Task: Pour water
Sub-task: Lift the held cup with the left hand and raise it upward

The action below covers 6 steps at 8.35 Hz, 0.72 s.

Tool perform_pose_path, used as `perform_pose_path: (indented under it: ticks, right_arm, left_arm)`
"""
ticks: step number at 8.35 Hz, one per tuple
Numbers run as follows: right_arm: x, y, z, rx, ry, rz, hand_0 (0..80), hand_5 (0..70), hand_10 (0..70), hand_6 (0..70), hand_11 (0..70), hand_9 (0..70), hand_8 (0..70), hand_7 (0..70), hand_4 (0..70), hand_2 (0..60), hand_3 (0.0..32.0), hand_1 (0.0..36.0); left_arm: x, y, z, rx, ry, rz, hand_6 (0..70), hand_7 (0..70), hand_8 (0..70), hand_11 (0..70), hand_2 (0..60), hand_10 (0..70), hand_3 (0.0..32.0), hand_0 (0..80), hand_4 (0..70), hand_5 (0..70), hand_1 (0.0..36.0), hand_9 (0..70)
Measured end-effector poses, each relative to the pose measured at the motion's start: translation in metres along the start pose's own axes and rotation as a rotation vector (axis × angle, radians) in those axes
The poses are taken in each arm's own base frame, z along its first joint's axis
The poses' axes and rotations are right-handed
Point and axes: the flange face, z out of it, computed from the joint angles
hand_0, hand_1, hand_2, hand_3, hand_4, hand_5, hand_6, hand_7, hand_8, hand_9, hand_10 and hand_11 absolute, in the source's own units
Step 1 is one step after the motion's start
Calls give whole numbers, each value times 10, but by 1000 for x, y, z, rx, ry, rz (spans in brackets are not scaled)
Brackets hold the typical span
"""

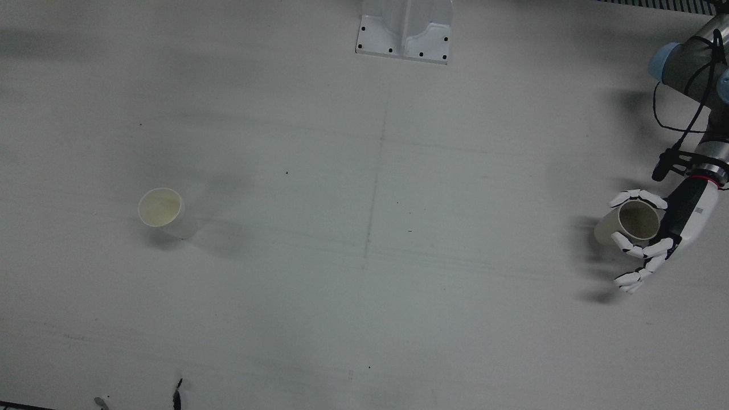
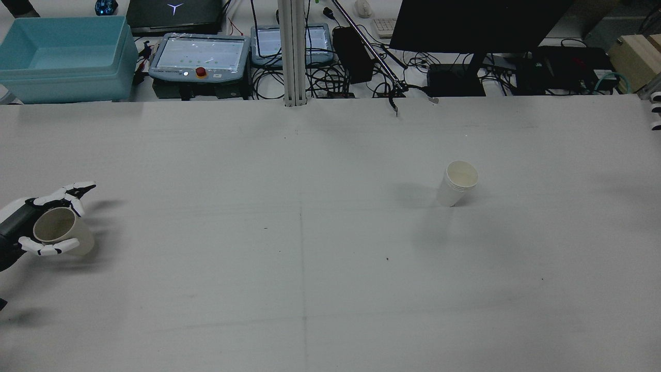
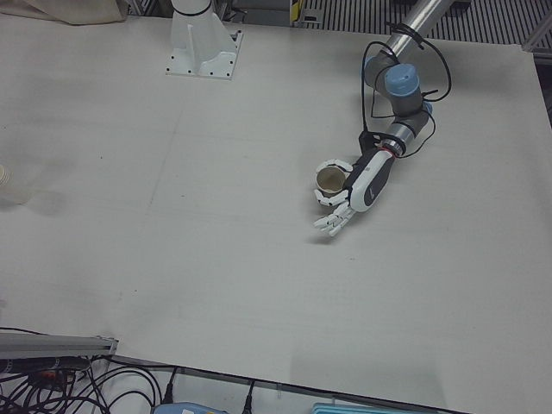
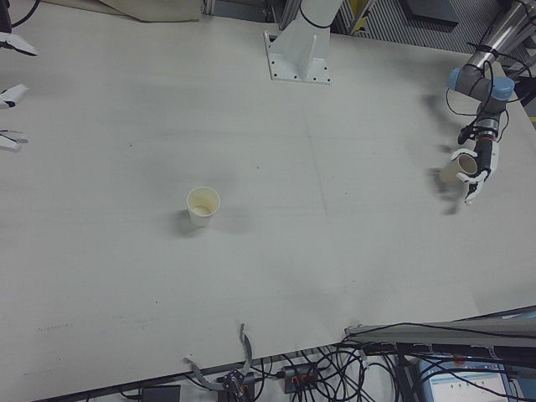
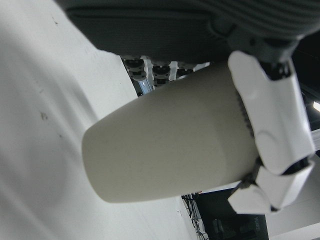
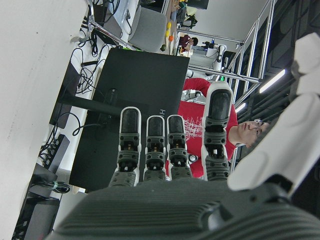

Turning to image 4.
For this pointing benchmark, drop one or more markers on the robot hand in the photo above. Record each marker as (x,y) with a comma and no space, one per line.
(12,42)
(488,161)

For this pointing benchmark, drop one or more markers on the white paper cup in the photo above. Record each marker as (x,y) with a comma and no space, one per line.
(203,209)
(454,169)

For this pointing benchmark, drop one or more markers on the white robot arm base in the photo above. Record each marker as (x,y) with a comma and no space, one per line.
(318,10)

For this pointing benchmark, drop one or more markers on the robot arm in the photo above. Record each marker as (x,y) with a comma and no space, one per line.
(481,86)

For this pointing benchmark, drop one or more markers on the grey ribbed mat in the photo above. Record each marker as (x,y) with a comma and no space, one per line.
(398,31)

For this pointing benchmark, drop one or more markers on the dark grey box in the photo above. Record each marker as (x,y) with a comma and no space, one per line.
(427,8)

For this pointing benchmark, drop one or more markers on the light blue teach pendant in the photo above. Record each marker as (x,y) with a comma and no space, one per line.
(460,383)

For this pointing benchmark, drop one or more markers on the black adapter box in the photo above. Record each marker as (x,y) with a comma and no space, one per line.
(161,394)

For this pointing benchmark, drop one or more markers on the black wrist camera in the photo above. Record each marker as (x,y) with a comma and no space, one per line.
(465,134)

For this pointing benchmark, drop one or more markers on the aluminium frame beam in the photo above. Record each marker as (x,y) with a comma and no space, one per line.
(439,333)

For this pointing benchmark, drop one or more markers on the yellow black striped post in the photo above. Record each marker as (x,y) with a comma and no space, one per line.
(361,14)

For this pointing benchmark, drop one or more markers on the white metal pedestal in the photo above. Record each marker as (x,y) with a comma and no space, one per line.
(299,54)

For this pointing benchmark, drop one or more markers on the black red-switch power strip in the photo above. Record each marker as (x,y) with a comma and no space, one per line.
(299,377)

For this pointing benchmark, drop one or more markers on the black camera module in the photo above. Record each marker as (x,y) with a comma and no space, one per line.
(236,383)

